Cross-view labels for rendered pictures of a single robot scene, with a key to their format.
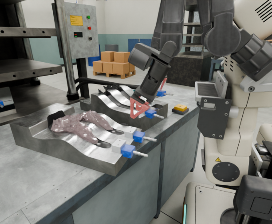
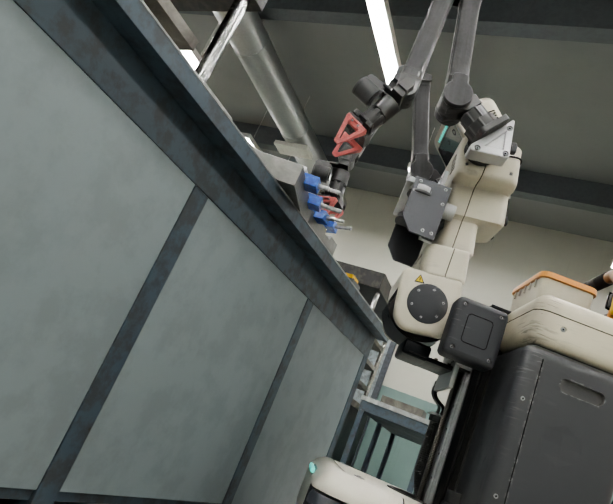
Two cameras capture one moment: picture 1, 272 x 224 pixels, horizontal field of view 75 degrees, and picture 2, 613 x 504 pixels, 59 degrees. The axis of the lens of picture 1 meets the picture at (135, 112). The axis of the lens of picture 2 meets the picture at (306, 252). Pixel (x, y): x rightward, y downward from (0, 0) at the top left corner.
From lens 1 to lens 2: 114 cm
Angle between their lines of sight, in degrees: 41
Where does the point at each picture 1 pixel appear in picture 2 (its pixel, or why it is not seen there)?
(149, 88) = (370, 116)
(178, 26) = (419, 72)
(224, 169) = (427, 296)
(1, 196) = not seen: hidden behind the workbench
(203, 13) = (419, 143)
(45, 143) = not seen: hidden behind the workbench
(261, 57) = (488, 118)
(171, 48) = (409, 83)
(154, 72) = (382, 103)
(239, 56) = (469, 116)
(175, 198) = not seen: outside the picture
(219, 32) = (456, 85)
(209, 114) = (421, 199)
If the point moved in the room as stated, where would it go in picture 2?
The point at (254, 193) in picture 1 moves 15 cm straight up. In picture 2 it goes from (468, 306) to (486, 250)
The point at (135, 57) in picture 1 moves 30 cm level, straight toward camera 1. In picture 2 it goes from (366, 83) to (421, 13)
